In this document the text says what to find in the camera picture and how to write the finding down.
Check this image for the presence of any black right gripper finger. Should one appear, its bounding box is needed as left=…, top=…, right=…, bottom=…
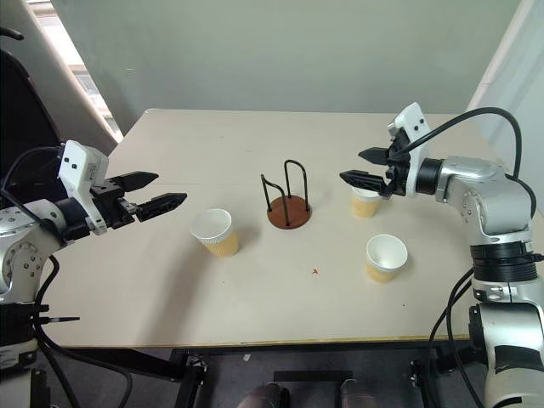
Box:
left=358, top=146, right=391, bottom=167
left=339, top=169, right=392, bottom=198

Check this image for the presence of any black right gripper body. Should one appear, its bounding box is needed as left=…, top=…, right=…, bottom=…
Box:
left=383, top=128, right=412, bottom=198

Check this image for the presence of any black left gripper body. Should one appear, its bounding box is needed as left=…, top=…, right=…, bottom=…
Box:
left=91, top=177, right=139, bottom=230

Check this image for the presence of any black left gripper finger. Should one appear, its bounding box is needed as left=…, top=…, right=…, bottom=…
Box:
left=110, top=171, right=160, bottom=193
left=135, top=192, right=188, bottom=223

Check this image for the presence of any yellow ribbed paper cup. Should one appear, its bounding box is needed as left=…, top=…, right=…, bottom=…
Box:
left=350, top=186, right=383, bottom=219
left=365, top=233, right=409, bottom=286
left=190, top=207, right=241, bottom=259

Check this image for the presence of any white leaning panel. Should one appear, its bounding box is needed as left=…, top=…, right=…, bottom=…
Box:
left=15, top=0, right=125, bottom=150

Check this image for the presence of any black chair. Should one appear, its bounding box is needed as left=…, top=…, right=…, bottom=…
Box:
left=0, top=26, right=61, bottom=201

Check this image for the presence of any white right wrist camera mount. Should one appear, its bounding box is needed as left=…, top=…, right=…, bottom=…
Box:
left=386, top=102, right=433, bottom=199

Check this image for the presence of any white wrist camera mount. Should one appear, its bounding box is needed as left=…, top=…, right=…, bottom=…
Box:
left=57, top=140, right=110, bottom=236
left=386, top=102, right=433, bottom=199

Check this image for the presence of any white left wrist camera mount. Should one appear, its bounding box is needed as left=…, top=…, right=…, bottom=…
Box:
left=57, top=140, right=110, bottom=236

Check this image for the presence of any black wire cup rack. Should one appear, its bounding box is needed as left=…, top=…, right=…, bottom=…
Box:
left=259, top=159, right=313, bottom=231

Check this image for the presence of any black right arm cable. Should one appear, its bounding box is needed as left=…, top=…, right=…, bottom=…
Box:
left=393, top=106, right=538, bottom=222

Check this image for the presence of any black metal table frame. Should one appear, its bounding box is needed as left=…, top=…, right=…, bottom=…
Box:
left=63, top=339, right=473, bottom=408

